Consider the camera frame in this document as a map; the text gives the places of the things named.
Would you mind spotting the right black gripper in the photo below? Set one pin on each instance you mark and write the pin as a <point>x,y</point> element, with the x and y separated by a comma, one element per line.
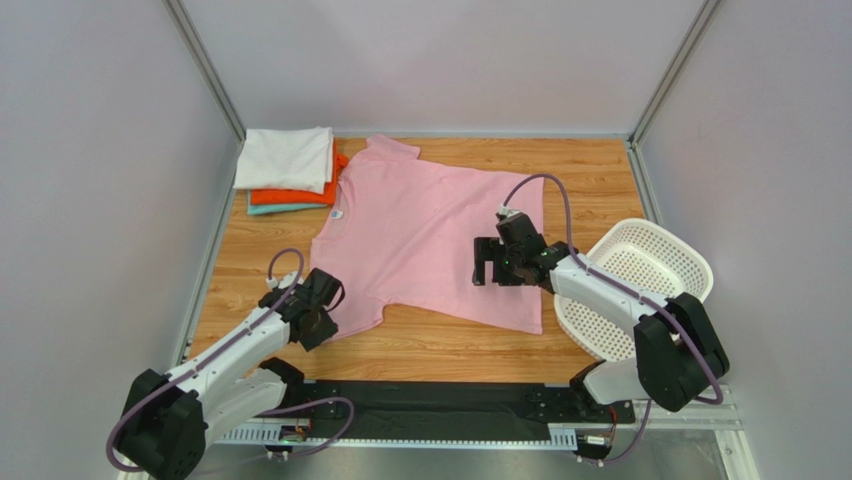
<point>485,262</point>

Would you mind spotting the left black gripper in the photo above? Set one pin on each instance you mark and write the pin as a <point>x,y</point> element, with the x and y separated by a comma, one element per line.
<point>329,327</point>

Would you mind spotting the pink t shirt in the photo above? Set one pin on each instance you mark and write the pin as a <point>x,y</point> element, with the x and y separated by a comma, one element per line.
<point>402,231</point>

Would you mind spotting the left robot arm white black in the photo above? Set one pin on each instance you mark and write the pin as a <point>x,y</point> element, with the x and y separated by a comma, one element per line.
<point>213,373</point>

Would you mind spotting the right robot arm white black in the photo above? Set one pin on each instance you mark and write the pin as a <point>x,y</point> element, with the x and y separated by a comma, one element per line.
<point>678,356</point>

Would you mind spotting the folded teal t shirt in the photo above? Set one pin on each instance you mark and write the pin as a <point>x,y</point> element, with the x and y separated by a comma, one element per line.
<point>264,209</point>

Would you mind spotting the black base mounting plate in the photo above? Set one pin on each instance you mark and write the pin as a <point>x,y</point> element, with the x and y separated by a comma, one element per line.
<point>452,411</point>

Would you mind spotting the folded orange t shirt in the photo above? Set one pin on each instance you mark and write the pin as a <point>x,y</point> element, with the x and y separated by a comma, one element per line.
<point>287,196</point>

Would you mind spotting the folded white t shirt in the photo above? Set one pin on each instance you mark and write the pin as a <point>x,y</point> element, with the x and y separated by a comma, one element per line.
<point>300,160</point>

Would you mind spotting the white perforated plastic basket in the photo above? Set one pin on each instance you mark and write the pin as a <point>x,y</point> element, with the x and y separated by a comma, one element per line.
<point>649,257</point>

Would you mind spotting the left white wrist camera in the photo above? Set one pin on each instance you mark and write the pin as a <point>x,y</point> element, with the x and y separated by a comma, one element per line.
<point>283,279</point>

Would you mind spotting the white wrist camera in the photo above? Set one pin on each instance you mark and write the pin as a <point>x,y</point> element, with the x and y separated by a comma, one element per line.
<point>504,212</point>
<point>283,279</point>

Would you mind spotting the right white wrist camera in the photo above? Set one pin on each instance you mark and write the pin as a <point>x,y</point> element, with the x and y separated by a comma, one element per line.
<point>504,212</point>

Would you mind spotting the right aluminium corner post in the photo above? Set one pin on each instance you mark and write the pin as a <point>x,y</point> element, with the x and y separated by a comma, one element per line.
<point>695,32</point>

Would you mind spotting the aluminium corner post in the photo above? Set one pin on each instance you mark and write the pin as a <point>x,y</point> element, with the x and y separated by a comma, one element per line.
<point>695,32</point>
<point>200,56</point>

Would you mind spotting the aluminium frame rail front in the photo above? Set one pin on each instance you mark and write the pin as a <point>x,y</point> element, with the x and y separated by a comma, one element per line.
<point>286,434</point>

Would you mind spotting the left aluminium corner post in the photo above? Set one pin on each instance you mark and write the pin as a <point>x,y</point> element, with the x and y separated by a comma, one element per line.
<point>200,56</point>

